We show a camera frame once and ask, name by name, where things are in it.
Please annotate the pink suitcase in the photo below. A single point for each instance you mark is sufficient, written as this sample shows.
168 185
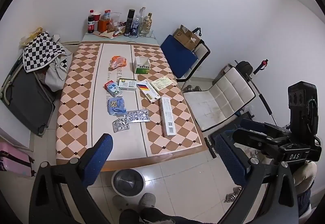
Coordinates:
15 163

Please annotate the blue label water bottle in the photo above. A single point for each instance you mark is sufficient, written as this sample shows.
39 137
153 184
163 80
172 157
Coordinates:
134 27

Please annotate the silver dumbbells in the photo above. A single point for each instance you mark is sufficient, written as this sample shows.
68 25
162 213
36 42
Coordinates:
191 88

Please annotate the silver dumbbell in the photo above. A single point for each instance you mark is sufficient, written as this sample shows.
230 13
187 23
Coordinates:
232 196

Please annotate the box with black red yellow stripes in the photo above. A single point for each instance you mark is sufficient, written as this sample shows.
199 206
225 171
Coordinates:
148 90

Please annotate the red white wrapper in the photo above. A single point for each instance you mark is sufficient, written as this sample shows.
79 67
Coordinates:
118 32

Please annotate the orange snack bag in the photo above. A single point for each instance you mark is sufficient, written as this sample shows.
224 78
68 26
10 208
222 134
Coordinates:
118 62

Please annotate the blue white milk carton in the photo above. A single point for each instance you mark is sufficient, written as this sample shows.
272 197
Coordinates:
111 87

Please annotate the orange box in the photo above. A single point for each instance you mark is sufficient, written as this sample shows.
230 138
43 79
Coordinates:
103 25

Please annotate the person's right forearm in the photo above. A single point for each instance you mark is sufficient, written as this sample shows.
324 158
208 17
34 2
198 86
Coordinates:
304 175

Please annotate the large silver blister pack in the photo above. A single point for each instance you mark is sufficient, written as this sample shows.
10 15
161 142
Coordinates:
138 115

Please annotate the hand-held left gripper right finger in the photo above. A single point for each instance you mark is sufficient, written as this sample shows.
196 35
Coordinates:
228 160

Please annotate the black frame chair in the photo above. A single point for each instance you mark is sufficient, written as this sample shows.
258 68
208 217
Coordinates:
201 51

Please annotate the gold cap glass bottle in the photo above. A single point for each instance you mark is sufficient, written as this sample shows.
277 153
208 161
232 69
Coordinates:
146 24

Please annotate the white bin with black bag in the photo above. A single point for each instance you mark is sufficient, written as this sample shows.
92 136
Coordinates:
128 183

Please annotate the blue cartoon packet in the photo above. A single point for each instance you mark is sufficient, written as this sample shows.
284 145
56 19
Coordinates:
116 106

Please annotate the black foam roller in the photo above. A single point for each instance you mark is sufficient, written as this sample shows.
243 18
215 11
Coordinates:
244 67

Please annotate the clear plastic snack bag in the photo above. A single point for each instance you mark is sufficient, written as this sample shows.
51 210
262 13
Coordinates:
114 23

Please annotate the flat green white medicine box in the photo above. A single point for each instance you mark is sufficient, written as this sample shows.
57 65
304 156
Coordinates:
127 84

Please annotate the white clothing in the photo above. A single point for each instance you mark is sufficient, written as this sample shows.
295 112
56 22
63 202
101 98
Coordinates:
57 73

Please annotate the person's dark trouser leg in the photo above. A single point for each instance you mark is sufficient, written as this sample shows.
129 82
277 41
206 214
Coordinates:
149 217

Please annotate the white padded chair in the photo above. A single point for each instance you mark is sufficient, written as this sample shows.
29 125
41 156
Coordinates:
223 97

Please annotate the cola bottle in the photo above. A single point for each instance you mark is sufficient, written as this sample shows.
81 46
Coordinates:
91 24

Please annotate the flat cardboard piece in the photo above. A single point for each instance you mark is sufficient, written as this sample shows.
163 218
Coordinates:
105 34

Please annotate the red paper cup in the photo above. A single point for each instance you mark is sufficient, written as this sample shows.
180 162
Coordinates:
96 19

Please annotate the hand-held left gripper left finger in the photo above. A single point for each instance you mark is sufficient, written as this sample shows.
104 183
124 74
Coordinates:
99 158

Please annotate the long white box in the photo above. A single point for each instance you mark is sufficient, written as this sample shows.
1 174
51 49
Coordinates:
167 116

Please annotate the yellow plastic bag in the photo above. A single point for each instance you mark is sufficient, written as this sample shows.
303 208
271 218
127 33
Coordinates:
31 36

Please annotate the grey slipper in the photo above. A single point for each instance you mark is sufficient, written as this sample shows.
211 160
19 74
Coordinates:
118 201
147 200

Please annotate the black spray can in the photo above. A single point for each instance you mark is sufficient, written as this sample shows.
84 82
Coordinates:
130 22

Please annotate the tall clear glass bottle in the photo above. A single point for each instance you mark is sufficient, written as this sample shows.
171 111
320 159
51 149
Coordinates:
142 13

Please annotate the black white checkered cloth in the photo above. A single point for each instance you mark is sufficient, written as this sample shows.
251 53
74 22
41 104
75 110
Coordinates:
42 51

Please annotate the pale yellow paper leaflet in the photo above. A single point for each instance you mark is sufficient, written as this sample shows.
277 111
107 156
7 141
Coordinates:
162 83

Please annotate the brown cardboard box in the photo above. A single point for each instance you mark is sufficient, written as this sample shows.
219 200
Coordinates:
186 36

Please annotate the metal rod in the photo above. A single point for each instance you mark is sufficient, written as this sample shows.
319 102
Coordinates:
264 102

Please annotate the small silver blister pack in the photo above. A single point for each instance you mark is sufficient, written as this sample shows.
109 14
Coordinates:
120 125

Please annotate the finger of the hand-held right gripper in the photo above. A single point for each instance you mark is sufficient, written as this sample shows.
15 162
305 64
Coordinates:
264 128
251 141

